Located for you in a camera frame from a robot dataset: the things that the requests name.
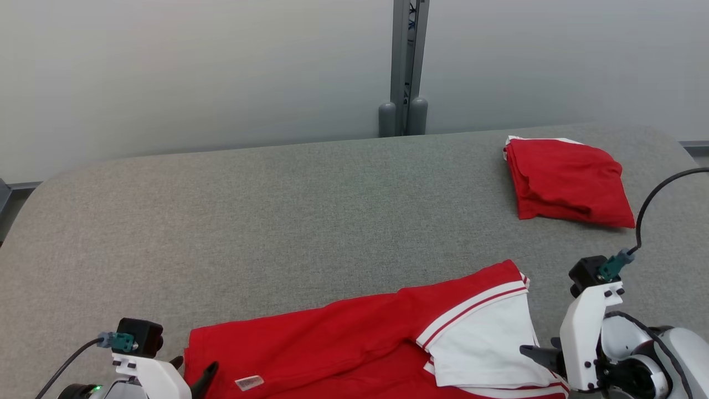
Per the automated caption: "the teal right camera connector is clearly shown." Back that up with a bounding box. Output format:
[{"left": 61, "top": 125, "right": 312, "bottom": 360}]
[{"left": 598, "top": 249, "right": 636, "bottom": 281}]

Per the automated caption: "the grey metal partition post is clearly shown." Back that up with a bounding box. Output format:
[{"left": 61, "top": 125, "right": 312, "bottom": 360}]
[{"left": 391, "top": 0, "right": 430, "bottom": 136}]

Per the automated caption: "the red shirt with white sleeves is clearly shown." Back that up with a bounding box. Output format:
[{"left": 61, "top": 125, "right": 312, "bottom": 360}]
[{"left": 184, "top": 259, "right": 571, "bottom": 399}]

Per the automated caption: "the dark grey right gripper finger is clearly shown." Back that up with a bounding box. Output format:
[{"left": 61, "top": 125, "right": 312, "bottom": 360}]
[{"left": 520, "top": 344, "right": 564, "bottom": 372}]

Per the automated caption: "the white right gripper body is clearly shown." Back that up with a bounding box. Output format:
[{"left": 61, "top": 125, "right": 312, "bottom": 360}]
[{"left": 559, "top": 282, "right": 624, "bottom": 391}]

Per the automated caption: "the grey cylindrical post foot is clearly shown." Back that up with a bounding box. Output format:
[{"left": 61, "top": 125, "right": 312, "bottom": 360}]
[
  {"left": 409, "top": 97, "right": 429, "bottom": 136},
  {"left": 378, "top": 101, "right": 397, "bottom": 137}
]

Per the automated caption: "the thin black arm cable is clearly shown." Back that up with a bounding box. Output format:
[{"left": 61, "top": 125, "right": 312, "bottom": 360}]
[{"left": 604, "top": 310, "right": 696, "bottom": 399}]

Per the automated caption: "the teal camera connector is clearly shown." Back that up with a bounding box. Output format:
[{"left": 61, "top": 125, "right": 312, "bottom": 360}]
[
  {"left": 99, "top": 331, "right": 136, "bottom": 353},
  {"left": 598, "top": 249, "right": 636, "bottom": 281}
]

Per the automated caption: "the black camera cable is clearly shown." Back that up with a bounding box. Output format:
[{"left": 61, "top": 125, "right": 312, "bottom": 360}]
[
  {"left": 626, "top": 168, "right": 709, "bottom": 255},
  {"left": 36, "top": 338, "right": 103, "bottom": 399}
]

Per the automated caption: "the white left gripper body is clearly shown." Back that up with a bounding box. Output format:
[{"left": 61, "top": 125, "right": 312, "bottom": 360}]
[{"left": 102, "top": 355, "right": 192, "bottom": 399}]

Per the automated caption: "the teal left camera connector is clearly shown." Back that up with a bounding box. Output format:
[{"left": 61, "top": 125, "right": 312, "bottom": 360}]
[{"left": 99, "top": 331, "right": 136, "bottom": 353}]

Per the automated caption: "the black left camera cable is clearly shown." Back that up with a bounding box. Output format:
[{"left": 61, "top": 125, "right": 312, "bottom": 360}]
[{"left": 36, "top": 338, "right": 103, "bottom": 399}]

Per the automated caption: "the black right camera cable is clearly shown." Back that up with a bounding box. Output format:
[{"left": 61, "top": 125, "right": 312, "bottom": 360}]
[{"left": 626, "top": 168, "right": 709, "bottom": 255}]

